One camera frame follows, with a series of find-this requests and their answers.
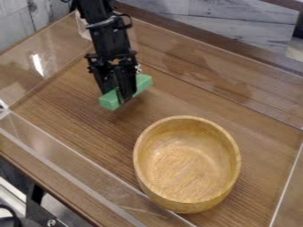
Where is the brown wooden bowl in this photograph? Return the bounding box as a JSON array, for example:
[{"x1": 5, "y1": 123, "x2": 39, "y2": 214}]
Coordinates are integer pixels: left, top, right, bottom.
[{"x1": 133, "y1": 115, "x2": 242, "y2": 214}]

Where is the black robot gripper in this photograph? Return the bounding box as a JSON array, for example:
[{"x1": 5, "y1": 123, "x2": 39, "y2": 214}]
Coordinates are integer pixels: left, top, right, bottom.
[{"x1": 86, "y1": 19, "x2": 138, "y2": 104}]

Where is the black metal table leg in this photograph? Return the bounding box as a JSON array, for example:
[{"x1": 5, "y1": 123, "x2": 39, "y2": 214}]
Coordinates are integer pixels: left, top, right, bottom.
[{"x1": 26, "y1": 184, "x2": 67, "y2": 227}]

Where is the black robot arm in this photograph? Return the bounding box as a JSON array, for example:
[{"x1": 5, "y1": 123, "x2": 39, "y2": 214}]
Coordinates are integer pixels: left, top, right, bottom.
[{"x1": 75, "y1": 0, "x2": 138, "y2": 104}]

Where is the black cable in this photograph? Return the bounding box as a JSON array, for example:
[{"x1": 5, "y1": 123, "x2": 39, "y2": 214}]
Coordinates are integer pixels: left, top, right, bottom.
[{"x1": 0, "y1": 203, "x2": 22, "y2": 227}]

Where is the green rectangular block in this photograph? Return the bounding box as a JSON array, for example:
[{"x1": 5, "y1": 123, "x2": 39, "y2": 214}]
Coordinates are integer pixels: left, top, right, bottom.
[{"x1": 99, "y1": 74, "x2": 153, "y2": 111}]

